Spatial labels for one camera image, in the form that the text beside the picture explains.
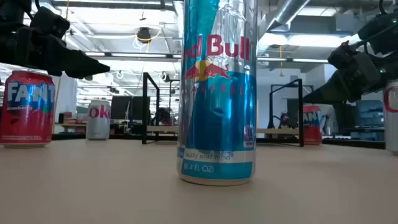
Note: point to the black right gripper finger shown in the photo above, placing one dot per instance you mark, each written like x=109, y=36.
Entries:
x=326, y=99
x=334, y=85

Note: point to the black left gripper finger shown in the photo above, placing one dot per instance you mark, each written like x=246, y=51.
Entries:
x=81, y=62
x=79, y=75

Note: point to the red Fanta strawberry can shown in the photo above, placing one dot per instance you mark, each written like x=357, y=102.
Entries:
x=312, y=130
x=28, y=118

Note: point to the silver Diet Coke can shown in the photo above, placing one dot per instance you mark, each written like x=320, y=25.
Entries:
x=392, y=130
x=98, y=124

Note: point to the blue silver Red Bull can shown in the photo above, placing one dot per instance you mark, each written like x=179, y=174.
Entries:
x=217, y=109

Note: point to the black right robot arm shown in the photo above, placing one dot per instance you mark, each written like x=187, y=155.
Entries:
x=392, y=67

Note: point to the white building column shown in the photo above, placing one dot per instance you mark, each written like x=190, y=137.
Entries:
x=66, y=102

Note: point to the distant desk with boxes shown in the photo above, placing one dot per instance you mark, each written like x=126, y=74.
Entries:
x=71, y=124

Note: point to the black computer monitor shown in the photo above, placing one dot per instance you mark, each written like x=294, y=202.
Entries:
x=124, y=107

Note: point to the black ceiling dome device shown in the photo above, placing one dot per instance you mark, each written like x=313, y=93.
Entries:
x=144, y=35

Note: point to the person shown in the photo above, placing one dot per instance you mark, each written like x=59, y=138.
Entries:
x=161, y=118

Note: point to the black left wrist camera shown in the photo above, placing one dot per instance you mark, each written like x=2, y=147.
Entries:
x=49, y=23

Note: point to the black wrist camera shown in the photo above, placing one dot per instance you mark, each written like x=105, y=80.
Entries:
x=377, y=31
x=49, y=23

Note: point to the blue wall screen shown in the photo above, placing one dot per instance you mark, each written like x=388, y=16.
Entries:
x=370, y=115

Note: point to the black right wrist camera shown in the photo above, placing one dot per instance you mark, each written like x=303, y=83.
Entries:
x=377, y=31

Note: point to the black aluminium rig frame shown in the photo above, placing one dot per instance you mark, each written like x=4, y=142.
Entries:
x=342, y=143

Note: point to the long ceiling light rail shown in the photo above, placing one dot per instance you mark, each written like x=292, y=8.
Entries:
x=140, y=55

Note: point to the black frame wooden shelf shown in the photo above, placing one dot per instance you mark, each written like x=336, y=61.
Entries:
x=145, y=109

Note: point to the slanted silver ventilation duct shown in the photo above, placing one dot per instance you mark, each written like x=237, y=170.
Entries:
x=286, y=12

